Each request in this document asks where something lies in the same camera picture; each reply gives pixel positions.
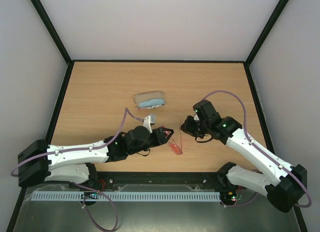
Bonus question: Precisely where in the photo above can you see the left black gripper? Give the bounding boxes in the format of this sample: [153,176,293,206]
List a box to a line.
[128,127,174,155]

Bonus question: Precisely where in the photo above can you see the red sunglasses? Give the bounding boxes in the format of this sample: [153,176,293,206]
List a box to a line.
[167,120,183,155]

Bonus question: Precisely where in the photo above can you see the blue cleaning cloth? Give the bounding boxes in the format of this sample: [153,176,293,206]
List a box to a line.
[138,98,165,108]

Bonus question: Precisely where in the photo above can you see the american flag glasses case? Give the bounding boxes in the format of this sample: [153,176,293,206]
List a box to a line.
[134,91,165,110]

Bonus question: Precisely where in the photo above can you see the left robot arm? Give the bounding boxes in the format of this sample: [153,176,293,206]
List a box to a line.
[17,126,174,188]

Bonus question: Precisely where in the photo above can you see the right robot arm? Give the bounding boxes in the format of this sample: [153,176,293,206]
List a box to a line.
[180,100,307,213]

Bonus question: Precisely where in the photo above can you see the right electronics board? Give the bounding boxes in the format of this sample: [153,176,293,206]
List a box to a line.
[220,189,244,203]

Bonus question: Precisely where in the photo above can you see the electronics board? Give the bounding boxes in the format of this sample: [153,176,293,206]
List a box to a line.
[220,189,244,203]
[79,191,105,201]

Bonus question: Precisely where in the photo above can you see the left electronics board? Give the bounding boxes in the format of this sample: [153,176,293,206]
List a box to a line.
[79,191,105,201]

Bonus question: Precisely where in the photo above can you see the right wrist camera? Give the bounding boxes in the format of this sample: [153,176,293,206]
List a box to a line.
[194,114,200,122]

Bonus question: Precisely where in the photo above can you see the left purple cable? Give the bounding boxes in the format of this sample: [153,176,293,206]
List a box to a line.
[10,107,148,232]

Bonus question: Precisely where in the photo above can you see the purple cable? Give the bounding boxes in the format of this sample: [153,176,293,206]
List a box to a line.
[10,107,148,232]
[202,90,313,208]

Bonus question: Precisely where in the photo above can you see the black front mounting rail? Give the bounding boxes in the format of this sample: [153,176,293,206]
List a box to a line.
[24,171,292,190]

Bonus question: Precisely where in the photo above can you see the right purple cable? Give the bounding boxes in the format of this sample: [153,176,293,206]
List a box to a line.
[202,90,313,208]

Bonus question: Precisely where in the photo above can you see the light blue slotted cable duct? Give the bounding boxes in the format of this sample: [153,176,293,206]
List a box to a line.
[30,191,221,202]

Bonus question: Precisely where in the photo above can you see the black aluminium frame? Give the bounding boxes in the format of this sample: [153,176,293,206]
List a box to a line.
[0,0,320,232]

